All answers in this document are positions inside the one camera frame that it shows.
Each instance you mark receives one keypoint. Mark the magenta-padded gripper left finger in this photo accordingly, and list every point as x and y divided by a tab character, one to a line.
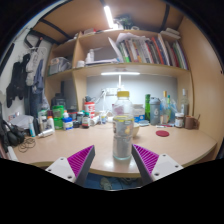
71	168

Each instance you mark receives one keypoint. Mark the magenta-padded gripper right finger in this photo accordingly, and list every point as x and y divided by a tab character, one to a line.
156	166

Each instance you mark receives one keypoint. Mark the clear yellow-capped drink bottle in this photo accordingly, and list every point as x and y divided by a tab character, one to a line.
122	133

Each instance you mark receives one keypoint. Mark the red pen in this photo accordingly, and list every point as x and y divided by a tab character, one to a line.
164	126

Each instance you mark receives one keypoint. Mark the white plastic bottle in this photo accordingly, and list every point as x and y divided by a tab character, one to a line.
46	133

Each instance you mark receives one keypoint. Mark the small blue white bottle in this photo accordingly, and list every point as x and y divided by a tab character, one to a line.
67	124

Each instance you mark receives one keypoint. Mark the small dark red-labelled bottle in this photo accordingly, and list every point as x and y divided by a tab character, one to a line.
86	120

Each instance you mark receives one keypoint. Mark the white-lidded brown jar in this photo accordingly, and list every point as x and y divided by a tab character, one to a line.
179	120

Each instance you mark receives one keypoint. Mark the brown mug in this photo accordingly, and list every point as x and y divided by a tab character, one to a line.
190	122

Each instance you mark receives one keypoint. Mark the blue and white box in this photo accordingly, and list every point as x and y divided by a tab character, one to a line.
139	113

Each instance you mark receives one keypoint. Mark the green plastic tub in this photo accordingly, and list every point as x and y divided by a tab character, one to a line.
58	113

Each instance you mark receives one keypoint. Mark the clear gold-capped glass bottle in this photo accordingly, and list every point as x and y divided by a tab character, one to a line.
164	110

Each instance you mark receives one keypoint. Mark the dark green glass bottle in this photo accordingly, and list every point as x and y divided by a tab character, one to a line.
147	107

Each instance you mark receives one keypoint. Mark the blue plastic bag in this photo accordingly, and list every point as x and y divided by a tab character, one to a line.
174	108

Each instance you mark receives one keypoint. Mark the red and white canister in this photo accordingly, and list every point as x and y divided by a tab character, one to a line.
89	108

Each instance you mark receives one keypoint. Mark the black bag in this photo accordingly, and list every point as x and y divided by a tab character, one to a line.
11	135

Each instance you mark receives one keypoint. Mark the tall clear glass bottle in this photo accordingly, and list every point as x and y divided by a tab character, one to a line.
184	104

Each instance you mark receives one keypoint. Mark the under-shelf light bar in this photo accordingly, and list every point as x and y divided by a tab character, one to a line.
120	73

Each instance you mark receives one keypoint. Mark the hanging clothes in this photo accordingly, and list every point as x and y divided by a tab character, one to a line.
31	76

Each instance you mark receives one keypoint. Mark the wooden shelf unit with books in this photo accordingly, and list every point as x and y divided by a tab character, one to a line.
133	68

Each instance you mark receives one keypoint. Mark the ceiling tube light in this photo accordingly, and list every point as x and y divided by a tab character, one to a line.
108	16

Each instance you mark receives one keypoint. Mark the white wall socket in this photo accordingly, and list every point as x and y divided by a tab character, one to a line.
112	91

